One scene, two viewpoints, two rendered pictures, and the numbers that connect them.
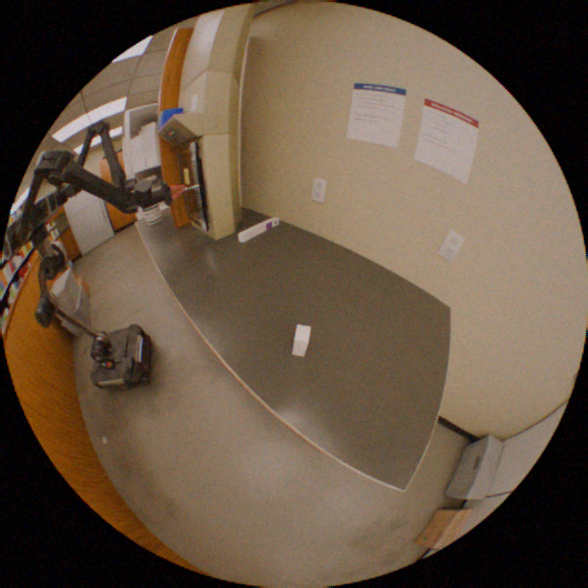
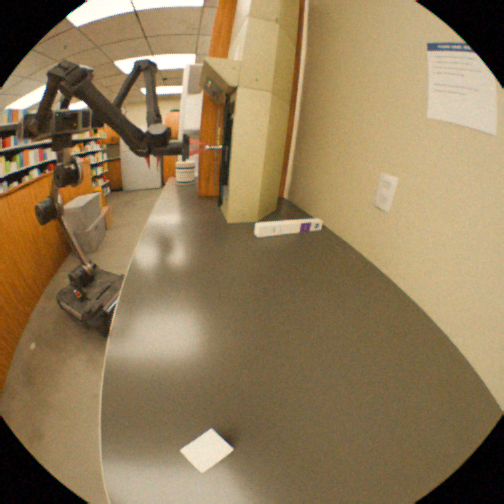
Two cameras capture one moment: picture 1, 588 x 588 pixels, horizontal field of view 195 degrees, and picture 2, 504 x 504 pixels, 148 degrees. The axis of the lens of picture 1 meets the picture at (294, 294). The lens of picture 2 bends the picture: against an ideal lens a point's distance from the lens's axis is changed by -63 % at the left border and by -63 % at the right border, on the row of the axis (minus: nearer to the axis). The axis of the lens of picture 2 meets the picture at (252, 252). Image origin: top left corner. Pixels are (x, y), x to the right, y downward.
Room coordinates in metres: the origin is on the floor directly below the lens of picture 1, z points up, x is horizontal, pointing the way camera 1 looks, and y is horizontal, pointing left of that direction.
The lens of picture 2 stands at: (0.20, -0.04, 1.21)
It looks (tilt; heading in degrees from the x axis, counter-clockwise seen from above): 31 degrees down; 34
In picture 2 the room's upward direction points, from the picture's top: 6 degrees clockwise
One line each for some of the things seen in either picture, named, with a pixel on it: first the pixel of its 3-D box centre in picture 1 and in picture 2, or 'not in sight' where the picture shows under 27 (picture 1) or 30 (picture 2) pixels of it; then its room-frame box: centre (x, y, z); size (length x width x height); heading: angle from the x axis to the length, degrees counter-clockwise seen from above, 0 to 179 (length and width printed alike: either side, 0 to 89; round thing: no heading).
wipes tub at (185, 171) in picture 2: (152, 212); (185, 172); (0.96, 1.09, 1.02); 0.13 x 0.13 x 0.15
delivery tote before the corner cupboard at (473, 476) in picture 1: (475, 471); not in sight; (-0.74, -1.73, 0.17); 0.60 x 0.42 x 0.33; 143
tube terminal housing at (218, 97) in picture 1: (214, 155); (257, 120); (0.87, 0.46, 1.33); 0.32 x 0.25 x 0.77; 55
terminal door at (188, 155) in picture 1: (190, 186); (219, 149); (0.75, 0.54, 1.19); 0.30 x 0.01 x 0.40; 51
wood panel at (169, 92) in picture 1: (200, 108); (254, 71); (1.02, 0.62, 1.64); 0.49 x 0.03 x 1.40; 145
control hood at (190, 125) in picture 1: (177, 133); (214, 84); (0.72, 0.56, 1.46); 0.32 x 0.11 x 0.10; 55
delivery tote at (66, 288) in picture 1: (64, 294); (83, 211); (0.36, 2.85, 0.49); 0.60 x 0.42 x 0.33; 55
